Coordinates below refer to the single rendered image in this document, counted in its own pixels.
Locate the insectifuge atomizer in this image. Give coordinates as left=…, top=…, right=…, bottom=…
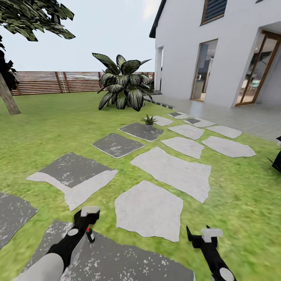
left=85, top=228, right=95, bottom=243

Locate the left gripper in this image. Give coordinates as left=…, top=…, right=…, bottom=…
left=74, top=213, right=98, bottom=228

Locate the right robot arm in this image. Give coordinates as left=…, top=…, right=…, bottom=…
left=186, top=226, right=236, bottom=281

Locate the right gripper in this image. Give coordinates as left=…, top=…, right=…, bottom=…
left=186, top=226, right=219, bottom=257

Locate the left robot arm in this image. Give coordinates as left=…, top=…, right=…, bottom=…
left=11, top=206, right=100, bottom=281

